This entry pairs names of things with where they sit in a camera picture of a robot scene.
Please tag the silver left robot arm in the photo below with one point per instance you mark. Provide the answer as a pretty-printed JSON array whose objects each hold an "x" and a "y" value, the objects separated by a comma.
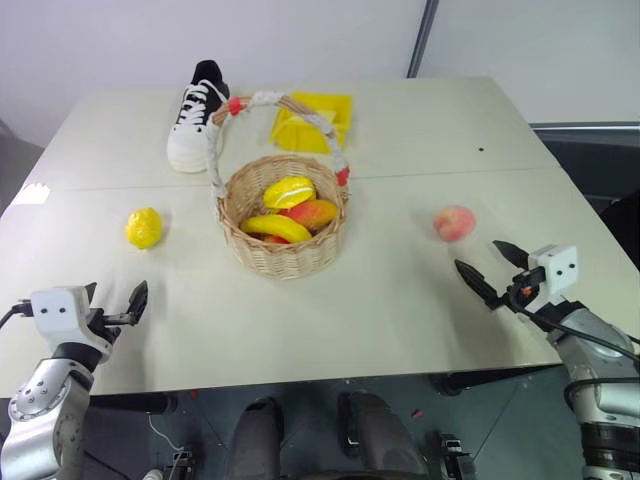
[{"x": 42, "y": 415}]

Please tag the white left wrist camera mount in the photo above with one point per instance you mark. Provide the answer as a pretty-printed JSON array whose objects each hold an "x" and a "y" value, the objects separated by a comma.
[{"x": 57, "y": 312}]

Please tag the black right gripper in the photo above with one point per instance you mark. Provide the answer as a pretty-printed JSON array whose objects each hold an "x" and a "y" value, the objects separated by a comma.
[{"x": 522, "y": 292}]

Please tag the yellow banana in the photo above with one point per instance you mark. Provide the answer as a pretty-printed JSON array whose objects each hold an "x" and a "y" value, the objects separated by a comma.
[{"x": 277, "y": 227}]

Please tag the black and white sneaker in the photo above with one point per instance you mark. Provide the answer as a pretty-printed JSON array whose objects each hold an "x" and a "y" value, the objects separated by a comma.
[{"x": 195, "y": 125}]

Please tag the yellow plastic dustpan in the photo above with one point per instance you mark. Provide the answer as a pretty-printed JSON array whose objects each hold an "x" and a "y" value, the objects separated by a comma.
[{"x": 297, "y": 132}]

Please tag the pink peach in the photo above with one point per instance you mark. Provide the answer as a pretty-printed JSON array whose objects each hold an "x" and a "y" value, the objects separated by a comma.
[{"x": 453, "y": 223}]

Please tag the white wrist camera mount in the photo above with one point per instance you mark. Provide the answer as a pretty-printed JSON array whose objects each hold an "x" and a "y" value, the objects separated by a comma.
[
  {"x": 57, "y": 312},
  {"x": 557, "y": 270}
]

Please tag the grey wall post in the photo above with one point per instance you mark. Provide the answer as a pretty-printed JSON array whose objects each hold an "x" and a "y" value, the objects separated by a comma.
[{"x": 421, "y": 37}]

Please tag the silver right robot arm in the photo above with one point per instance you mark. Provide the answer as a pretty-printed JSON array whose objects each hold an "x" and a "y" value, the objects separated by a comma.
[{"x": 600, "y": 380}]

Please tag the yellow lemon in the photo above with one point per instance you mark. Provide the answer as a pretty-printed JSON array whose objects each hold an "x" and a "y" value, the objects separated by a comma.
[
  {"x": 144, "y": 228},
  {"x": 289, "y": 192}
]

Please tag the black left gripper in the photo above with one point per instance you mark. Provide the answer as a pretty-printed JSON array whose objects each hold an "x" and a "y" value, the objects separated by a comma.
[{"x": 107, "y": 322}]

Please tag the red orange mango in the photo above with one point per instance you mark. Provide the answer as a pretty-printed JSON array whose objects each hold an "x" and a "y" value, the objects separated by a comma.
[{"x": 312, "y": 212}]

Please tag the dark rounded shape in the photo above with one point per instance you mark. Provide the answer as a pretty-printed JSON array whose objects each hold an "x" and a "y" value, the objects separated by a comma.
[
  {"x": 257, "y": 440},
  {"x": 382, "y": 440}
]

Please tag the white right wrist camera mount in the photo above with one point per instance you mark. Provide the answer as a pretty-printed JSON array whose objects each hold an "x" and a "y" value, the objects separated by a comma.
[{"x": 557, "y": 270}]

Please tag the red apple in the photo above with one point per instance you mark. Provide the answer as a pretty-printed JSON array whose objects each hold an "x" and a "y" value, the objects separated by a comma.
[{"x": 275, "y": 239}]

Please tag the yellow plastic box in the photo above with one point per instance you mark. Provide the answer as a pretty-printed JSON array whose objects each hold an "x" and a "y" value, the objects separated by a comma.
[{"x": 332, "y": 107}]

